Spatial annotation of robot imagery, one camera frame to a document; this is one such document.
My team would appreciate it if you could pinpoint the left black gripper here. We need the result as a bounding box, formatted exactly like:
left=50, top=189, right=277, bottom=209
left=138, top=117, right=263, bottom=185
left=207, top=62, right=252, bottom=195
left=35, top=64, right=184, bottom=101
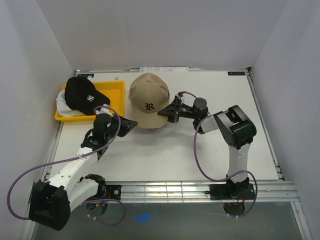
left=105, top=112, right=138, bottom=142

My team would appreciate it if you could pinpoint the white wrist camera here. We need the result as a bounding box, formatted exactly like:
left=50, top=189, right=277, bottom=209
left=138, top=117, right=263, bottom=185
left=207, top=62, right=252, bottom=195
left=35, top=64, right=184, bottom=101
left=175, top=91, right=186, bottom=104
left=94, top=105, right=113, bottom=117

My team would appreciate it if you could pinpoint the white cap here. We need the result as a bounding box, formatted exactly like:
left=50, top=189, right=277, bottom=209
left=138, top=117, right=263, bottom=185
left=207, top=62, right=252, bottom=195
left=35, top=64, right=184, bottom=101
left=56, top=89, right=83, bottom=117

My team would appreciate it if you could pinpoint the aluminium front rail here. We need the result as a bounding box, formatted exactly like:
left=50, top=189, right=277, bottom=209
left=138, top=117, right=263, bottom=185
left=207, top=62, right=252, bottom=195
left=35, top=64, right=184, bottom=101
left=28, top=181, right=300, bottom=204

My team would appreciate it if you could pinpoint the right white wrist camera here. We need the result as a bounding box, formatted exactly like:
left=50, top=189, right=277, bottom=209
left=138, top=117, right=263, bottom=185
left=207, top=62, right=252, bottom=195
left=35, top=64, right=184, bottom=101
left=175, top=91, right=186, bottom=104

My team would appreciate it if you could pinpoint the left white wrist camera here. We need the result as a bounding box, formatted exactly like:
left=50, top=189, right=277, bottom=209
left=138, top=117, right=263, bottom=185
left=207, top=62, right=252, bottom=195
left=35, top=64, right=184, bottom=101
left=94, top=105, right=113, bottom=117

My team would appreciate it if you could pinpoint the beige baseball cap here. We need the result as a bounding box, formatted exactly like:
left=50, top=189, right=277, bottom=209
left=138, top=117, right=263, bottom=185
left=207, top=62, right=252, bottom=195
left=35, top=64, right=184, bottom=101
left=129, top=73, right=170, bottom=129

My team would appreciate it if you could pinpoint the plain black cap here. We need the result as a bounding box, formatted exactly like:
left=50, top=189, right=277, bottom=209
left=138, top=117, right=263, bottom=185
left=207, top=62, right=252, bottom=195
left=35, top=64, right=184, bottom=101
left=64, top=76, right=111, bottom=116

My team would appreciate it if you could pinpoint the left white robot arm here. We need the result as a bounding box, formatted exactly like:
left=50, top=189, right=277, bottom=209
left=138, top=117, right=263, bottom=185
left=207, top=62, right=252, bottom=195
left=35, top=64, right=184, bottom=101
left=28, top=113, right=138, bottom=231

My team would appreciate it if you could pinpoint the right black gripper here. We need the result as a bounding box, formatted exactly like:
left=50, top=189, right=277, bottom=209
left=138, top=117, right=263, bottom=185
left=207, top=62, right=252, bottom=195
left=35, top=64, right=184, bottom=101
left=157, top=97, right=198, bottom=124

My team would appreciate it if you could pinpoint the yellow plastic tray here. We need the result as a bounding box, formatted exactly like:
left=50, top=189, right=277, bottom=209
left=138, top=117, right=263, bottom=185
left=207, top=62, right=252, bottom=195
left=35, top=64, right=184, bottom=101
left=54, top=81, right=125, bottom=123

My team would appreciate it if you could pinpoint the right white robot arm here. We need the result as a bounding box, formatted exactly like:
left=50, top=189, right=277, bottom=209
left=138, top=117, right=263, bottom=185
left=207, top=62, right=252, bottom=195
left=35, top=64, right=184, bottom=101
left=158, top=92, right=257, bottom=204

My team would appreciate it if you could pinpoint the white paper label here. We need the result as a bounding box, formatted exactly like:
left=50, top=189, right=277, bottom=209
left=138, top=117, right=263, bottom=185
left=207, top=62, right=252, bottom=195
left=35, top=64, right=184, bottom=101
left=139, top=66, right=189, bottom=73

